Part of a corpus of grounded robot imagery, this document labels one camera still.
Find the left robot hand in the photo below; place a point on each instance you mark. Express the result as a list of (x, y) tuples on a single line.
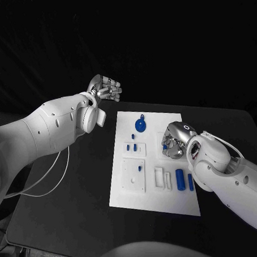
[(107, 88)]

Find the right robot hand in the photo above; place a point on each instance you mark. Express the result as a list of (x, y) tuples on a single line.
[(179, 132)]

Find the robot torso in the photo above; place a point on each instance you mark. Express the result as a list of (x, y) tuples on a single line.
[(152, 253)]

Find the blue plug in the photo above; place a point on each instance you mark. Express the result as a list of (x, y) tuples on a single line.
[(164, 147)]

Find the thick blue cylinder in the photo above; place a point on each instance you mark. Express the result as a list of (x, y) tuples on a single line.
[(180, 179)]

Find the blue gear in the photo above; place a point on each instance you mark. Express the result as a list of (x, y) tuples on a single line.
[(140, 125)]

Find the thin blue cylinder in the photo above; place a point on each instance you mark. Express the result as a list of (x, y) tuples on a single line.
[(190, 182)]

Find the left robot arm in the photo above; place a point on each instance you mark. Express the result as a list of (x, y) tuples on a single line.
[(45, 132)]

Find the white task board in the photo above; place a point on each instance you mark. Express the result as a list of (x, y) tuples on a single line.
[(153, 195)]

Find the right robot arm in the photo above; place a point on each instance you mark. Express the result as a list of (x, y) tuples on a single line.
[(233, 178)]

